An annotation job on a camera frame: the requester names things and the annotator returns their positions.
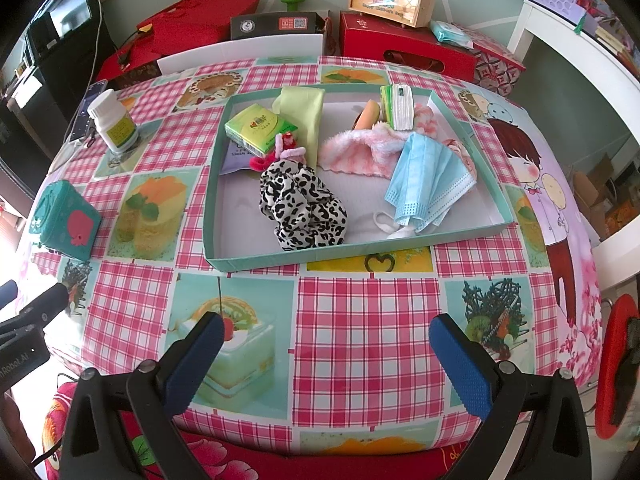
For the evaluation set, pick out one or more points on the teal plastic case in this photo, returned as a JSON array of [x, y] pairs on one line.
[[55, 215]]

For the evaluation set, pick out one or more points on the leopard print cloth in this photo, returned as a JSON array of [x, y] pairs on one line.
[[300, 205]]

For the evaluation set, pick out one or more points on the black box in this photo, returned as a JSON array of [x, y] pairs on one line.
[[265, 25]]

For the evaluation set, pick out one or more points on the teal cardboard tray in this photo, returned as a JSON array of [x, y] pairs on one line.
[[362, 195]]

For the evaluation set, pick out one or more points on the green dumbbell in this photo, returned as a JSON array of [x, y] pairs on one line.
[[292, 0]]

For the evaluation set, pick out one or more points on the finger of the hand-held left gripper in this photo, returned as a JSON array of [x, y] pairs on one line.
[[50, 300], [7, 291]]

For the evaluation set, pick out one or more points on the green tissue pack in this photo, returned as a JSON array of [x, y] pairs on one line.
[[255, 127], [397, 107]]

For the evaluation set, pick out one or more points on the black cabinet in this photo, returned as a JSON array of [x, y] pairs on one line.
[[30, 125]]

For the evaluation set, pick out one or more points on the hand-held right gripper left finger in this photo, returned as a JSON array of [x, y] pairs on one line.
[[195, 365]]

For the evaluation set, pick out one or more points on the stack of books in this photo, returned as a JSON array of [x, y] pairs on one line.
[[610, 35]]

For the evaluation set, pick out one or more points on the blue face mask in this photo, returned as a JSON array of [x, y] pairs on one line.
[[425, 180]]

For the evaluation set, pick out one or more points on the cardboard box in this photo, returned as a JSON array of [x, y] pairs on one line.
[[590, 190]]

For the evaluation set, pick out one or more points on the black monitor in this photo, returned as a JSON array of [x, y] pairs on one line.
[[70, 10]]

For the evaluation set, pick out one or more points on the red pink hair clip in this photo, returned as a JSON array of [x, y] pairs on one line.
[[286, 140]]

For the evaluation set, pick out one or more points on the red round stool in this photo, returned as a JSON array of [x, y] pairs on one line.
[[612, 360]]

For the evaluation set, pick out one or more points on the toy burger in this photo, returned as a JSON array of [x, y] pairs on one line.
[[369, 114]]

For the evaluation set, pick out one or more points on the wet wipes pack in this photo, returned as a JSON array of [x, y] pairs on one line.
[[447, 32]]

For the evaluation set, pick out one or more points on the light green cloth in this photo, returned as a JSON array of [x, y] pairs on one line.
[[302, 115]]

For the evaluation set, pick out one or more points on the pink patterned box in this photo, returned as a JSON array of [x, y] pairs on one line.
[[495, 70]]

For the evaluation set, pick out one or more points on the white bottle with green label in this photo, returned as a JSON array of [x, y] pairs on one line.
[[117, 130]]

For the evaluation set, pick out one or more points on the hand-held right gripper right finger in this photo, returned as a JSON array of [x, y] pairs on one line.
[[462, 365]]

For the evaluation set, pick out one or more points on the purple packet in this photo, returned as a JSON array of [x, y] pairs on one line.
[[237, 157]]

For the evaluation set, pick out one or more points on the pink white fluffy towel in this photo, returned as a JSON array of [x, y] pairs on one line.
[[355, 152]]

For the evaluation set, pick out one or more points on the red box with slot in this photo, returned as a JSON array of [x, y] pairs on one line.
[[370, 35]]

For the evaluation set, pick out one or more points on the white desk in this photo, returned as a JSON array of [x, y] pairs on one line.
[[565, 30]]

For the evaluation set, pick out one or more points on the white foam board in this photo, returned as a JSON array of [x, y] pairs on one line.
[[240, 52]]

